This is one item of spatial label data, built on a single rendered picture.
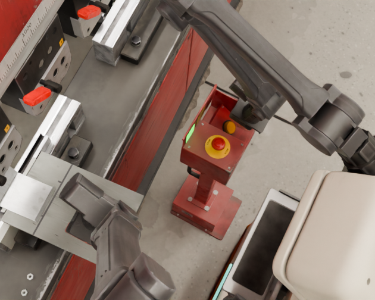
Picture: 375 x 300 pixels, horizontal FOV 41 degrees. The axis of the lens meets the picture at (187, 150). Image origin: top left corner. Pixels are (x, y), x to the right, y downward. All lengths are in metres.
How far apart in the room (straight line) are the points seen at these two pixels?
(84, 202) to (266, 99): 0.52
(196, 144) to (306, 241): 0.69
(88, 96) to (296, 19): 1.54
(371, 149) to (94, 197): 0.52
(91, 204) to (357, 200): 0.44
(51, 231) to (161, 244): 1.04
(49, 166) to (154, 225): 1.03
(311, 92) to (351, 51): 1.73
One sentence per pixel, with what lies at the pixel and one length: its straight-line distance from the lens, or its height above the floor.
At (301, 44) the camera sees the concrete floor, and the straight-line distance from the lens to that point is 2.62.
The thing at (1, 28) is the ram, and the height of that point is 1.45.
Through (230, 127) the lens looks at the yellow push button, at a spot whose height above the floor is 0.73.
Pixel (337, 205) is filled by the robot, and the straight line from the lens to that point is 0.83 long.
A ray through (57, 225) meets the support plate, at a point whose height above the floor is 1.00.
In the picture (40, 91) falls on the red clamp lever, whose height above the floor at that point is 1.30.
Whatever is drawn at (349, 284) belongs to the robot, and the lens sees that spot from 0.77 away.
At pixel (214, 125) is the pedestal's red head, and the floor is 0.74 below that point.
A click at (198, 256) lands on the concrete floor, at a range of 2.14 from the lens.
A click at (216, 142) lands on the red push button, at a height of 0.81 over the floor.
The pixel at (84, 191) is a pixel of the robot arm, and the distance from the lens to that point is 0.89.
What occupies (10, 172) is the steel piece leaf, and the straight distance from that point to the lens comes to 1.19.
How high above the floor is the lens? 2.11
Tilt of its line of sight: 68 degrees down
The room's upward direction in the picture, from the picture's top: 9 degrees clockwise
